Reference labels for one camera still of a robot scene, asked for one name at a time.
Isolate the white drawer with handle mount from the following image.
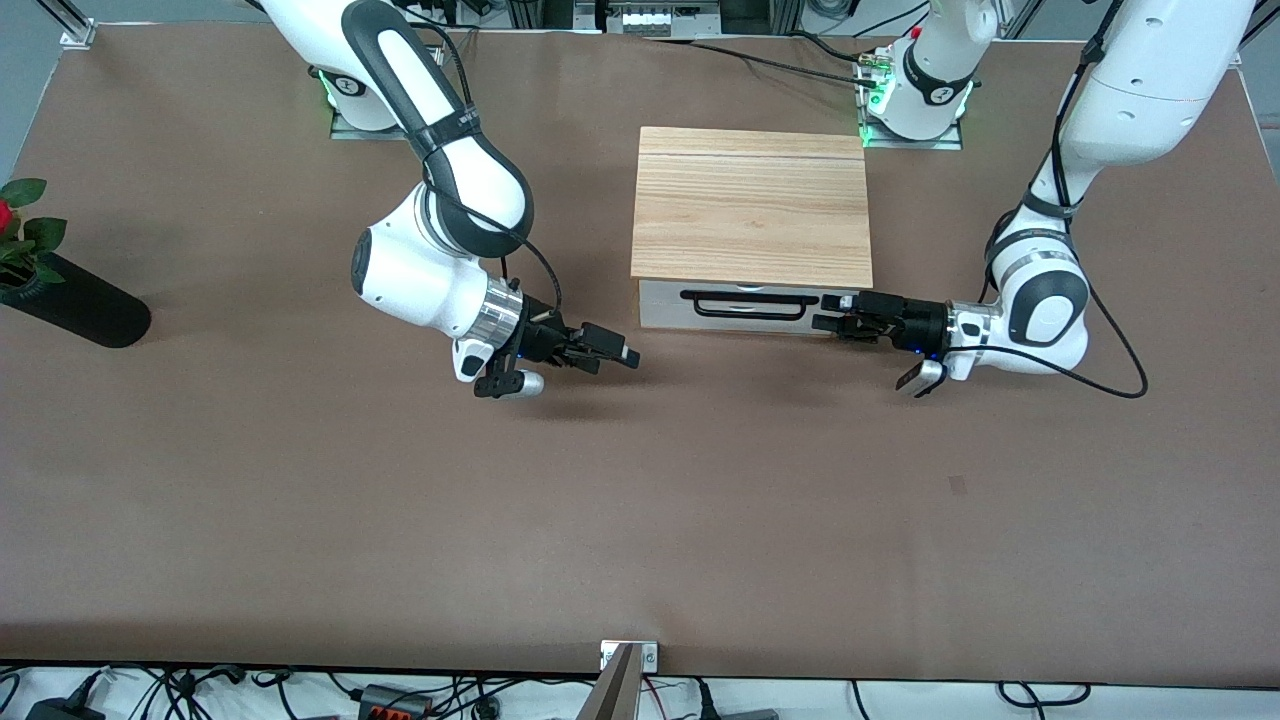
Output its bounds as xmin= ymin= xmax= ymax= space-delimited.
xmin=638 ymin=280 xmax=863 ymax=311

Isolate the black metal drawer handle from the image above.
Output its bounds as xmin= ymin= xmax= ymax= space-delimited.
xmin=680 ymin=289 xmax=823 ymax=322

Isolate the wooden drawer cabinet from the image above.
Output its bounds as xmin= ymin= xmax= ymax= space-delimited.
xmin=630 ymin=126 xmax=874 ymax=338

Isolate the white power strip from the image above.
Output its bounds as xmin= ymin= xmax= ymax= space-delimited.
xmin=618 ymin=8 xmax=703 ymax=34

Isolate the black red connector box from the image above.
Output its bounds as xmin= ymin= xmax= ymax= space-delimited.
xmin=357 ymin=684 xmax=434 ymax=720

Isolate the black cylindrical vase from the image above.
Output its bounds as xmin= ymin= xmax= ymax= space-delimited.
xmin=0 ymin=252 xmax=152 ymax=350

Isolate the black power adapter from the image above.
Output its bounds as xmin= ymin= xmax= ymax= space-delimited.
xmin=24 ymin=697 xmax=107 ymax=720

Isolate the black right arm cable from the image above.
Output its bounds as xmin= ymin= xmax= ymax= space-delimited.
xmin=404 ymin=14 xmax=564 ymax=327

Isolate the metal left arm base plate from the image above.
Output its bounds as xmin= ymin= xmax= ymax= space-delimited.
xmin=857 ymin=50 xmax=965 ymax=152

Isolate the thin black table cable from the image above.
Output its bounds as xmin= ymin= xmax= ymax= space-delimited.
xmin=790 ymin=30 xmax=873 ymax=65

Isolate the thick black table cable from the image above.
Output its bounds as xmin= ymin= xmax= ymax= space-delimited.
xmin=640 ymin=35 xmax=881 ymax=87

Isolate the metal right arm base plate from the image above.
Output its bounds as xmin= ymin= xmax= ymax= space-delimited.
xmin=329 ymin=108 xmax=413 ymax=142

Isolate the small metal clamp bracket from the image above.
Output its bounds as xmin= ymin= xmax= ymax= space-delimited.
xmin=599 ymin=640 xmax=660 ymax=674

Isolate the grey camera mount pole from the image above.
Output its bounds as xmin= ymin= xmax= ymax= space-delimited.
xmin=577 ymin=645 xmax=642 ymax=720

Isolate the looped black floor cable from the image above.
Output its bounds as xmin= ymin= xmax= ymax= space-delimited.
xmin=997 ymin=682 xmax=1092 ymax=708

